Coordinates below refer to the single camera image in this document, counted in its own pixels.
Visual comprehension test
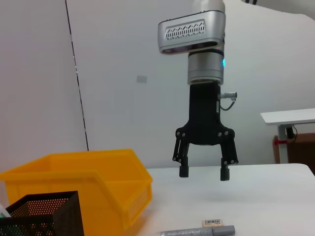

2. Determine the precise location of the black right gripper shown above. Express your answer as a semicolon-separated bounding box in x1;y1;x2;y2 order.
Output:
172;83;240;182

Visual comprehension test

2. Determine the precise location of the beige barcode eraser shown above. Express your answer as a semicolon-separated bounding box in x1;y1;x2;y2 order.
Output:
201;218;226;227

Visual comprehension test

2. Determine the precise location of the grey marker pen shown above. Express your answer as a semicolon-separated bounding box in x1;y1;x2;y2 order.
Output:
157;224;236;236

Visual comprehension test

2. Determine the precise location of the white background desk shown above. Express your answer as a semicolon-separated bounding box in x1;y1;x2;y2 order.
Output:
260;108;315;163

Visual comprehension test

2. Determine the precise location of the black mesh pen holder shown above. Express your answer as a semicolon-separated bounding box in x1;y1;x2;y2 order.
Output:
0;190;85;236

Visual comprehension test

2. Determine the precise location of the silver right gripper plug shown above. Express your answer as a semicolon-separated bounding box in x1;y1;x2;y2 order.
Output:
219;91;238;100

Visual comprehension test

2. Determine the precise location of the brown cabinet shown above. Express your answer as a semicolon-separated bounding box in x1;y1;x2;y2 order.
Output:
272;132;315;164

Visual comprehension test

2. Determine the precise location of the yellow plastic bin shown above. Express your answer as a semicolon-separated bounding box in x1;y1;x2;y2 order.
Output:
0;148;154;236

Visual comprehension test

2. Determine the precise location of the grey right gripper cable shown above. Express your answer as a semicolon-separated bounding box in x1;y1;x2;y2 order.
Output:
219;98;237;111

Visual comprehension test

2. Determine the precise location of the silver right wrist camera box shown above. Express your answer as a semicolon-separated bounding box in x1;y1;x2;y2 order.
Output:
157;9;226;55

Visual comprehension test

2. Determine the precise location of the thin black wall strip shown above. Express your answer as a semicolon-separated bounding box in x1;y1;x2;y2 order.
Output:
64;0;90;151

